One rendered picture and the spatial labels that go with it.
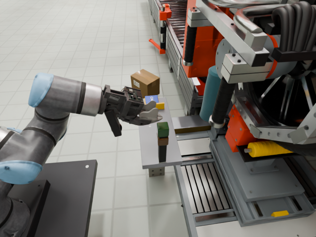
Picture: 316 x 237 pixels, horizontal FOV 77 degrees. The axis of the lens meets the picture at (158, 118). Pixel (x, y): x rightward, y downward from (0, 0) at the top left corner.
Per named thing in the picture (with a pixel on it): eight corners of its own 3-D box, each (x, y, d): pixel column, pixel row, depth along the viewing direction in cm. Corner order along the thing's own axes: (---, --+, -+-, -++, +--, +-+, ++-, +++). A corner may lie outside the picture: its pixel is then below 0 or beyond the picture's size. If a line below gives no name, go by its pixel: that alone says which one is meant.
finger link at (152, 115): (170, 113, 63) (144, 108, 59) (162, 126, 66) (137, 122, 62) (168, 107, 65) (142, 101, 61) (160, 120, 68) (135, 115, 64)
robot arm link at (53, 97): (33, 90, 56) (35, 61, 50) (80, 99, 62) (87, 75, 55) (25, 115, 50) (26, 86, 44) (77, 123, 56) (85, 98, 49)
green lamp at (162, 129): (169, 137, 70) (169, 129, 68) (157, 138, 70) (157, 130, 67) (167, 128, 73) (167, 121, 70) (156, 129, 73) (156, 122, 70)
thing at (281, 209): (306, 217, 102) (317, 209, 95) (240, 227, 99) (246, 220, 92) (258, 141, 137) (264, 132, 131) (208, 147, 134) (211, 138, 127)
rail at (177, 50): (201, 109, 148) (206, 84, 132) (188, 110, 147) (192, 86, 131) (157, 7, 322) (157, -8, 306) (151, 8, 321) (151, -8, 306)
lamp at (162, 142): (168, 145, 74) (169, 138, 71) (157, 146, 74) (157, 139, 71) (166, 137, 77) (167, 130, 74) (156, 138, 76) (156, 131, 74)
